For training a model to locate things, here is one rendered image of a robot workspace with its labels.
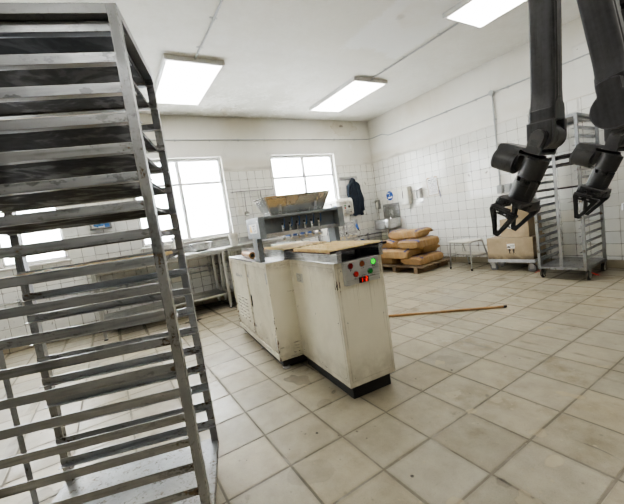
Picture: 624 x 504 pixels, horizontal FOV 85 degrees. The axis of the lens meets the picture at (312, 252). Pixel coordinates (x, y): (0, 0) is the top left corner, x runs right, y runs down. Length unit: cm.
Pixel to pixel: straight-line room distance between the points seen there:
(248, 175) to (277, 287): 379
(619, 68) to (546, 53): 15
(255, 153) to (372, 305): 458
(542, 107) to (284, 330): 213
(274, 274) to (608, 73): 209
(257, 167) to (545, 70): 548
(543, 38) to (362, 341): 164
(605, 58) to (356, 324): 159
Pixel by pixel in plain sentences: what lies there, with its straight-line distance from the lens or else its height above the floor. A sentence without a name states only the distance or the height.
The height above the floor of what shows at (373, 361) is 20.
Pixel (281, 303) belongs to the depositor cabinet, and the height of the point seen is 52.
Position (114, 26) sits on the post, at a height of 175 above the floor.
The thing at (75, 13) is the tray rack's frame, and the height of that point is 179.
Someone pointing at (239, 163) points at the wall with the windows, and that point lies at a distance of 608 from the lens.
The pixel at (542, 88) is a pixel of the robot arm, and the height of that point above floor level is 133.
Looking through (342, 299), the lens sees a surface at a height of 63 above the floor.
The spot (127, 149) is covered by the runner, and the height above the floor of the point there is 140.
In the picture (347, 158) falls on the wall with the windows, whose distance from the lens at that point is 724.
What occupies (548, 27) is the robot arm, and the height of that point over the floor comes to 145.
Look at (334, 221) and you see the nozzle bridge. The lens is 281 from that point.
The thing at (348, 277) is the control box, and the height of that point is 75.
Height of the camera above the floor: 111
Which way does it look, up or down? 5 degrees down
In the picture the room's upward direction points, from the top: 8 degrees counter-clockwise
